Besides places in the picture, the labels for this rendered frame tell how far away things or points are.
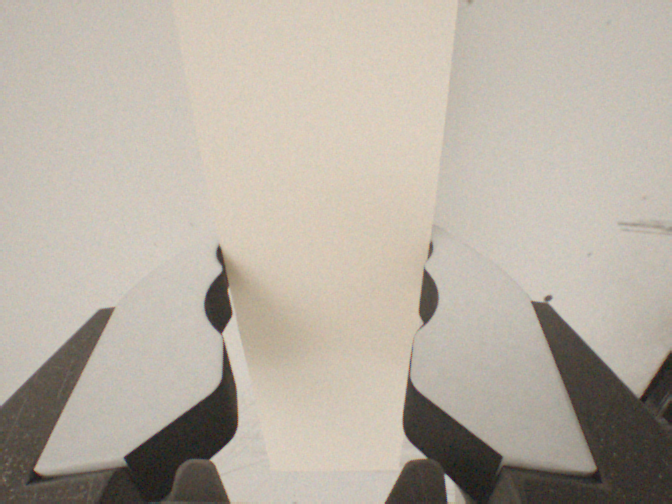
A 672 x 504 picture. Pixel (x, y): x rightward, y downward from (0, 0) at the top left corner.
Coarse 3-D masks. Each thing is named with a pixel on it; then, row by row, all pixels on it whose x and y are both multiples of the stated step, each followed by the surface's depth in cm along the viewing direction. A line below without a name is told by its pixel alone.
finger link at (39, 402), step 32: (96, 320) 7; (64, 352) 7; (32, 384) 6; (64, 384) 6; (0, 416) 5; (32, 416) 5; (0, 448) 5; (32, 448) 5; (0, 480) 5; (32, 480) 5; (64, 480) 5; (96, 480) 5; (128, 480) 5
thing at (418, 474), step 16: (192, 464) 5; (208, 464) 5; (416, 464) 5; (432, 464) 5; (176, 480) 5; (192, 480) 5; (208, 480) 5; (400, 480) 4; (416, 480) 5; (432, 480) 4; (176, 496) 4; (192, 496) 4; (208, 496) 4; (224, 496) 4; (400, 496) 4; (416, 496) 4; (432, 496) 4
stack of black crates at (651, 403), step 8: (664, 360) 58; (664, 368) 58; (656, 376) 60; (664, 376) 57; (656, 384) 60; (664, 384) 57; (648, 392) 62; (656, 392) 59; (664, 392) 57; (648, 400) 60; (656, 400) 59; (664, 400) 57; (648, 408) 60; (656, 408) 59; (664, 408) 58; (656, 416) 59; (664, 416) 58
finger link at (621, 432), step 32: (544, 320) 7; (576, 352) 6; (576, 384) 6; (608, 384) 6; (608, 416) 5; (640, 416) 5; (608, 448) 5; (640, 448) 5; (512, 480) 5; (544, 480) 4; (576, 480) 4; (608, 480) 4; (640, 480) 4
